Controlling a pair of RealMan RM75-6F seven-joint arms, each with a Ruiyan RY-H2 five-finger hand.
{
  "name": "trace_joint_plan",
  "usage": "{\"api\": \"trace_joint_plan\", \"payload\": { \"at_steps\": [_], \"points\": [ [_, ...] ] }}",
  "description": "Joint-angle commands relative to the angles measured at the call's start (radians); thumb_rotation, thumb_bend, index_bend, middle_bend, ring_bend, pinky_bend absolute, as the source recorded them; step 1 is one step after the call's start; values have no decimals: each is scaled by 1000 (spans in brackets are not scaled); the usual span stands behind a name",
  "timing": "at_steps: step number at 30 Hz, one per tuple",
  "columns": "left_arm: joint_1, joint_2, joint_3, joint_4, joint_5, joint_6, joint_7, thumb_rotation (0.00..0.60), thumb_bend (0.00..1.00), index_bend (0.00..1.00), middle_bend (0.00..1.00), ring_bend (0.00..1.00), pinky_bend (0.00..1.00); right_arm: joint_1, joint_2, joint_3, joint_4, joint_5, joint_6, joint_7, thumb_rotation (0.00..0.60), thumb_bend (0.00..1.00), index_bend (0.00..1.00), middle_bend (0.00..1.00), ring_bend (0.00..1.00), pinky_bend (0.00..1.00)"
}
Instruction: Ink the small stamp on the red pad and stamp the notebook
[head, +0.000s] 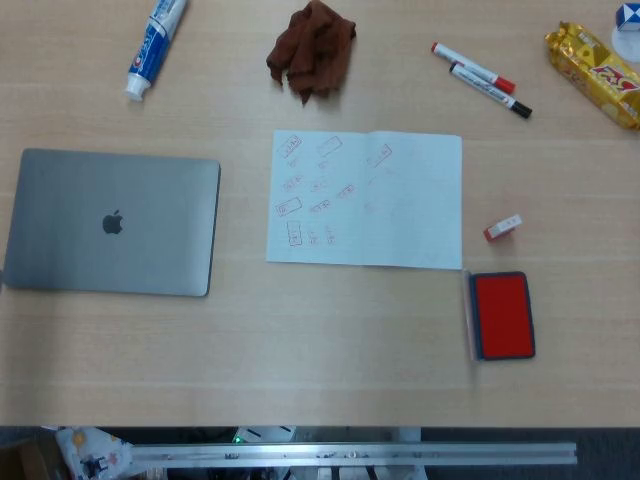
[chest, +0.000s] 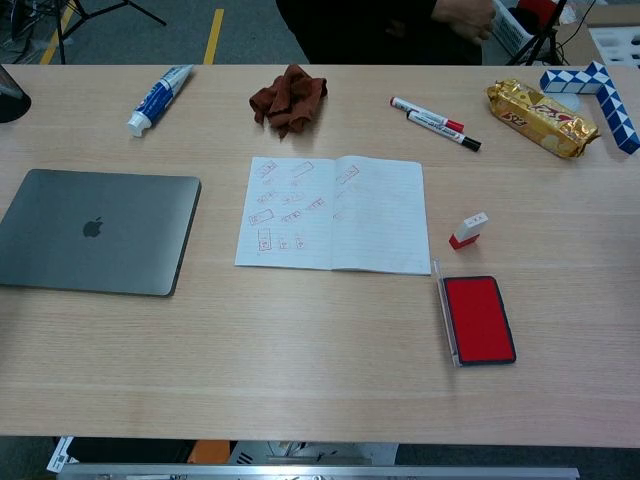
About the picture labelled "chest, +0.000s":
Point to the person in black clothes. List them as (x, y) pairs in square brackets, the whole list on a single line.
[(360, 30)]

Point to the white label sheet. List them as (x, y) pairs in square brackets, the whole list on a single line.
[(59, 455)]

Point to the orange object under table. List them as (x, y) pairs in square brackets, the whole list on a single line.
[(210, 452)]

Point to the blue white snake puzzle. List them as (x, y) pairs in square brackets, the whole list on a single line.
[(607, 95)]

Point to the black rounded object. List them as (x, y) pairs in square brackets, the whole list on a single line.
[(11, 102)]

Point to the white round disc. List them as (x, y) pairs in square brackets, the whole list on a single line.
[(570, 103)]

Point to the grey laptop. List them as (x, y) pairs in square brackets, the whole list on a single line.
[(95, 230)]

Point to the white plastic basket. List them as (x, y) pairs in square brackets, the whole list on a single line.
[(510, 27)]

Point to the open lined notebook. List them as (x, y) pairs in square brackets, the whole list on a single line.
[(370, 220)]

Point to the aluminium rail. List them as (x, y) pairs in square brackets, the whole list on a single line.
[(300, 474)]

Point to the black capped whiteboard marker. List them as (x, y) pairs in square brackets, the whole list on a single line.
[(440, 129)]

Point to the small red white stamp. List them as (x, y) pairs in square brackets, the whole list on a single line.
[(467, 230)]

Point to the blue white toothpaste tube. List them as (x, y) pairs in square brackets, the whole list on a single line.
[(157, 97)]

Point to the black tripod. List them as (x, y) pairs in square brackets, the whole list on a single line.
[(62, 30), (537, 42)]

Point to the gold snack package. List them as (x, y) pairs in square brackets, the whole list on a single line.
[(540, 115)]

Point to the red ink pad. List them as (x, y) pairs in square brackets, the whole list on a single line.
[(477, 320)]

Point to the bystander bare hand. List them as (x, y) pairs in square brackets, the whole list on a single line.
[(465, 20)]

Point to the red capped whiteboard marker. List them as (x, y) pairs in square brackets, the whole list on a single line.
[(407, 105)]

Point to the red object in basket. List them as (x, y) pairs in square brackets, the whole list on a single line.
[(537, 9)]

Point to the cardboard box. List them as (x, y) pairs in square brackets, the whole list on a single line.
[(575, 40)]

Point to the brown crumpled cloth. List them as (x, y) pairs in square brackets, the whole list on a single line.
[(290, 102)]

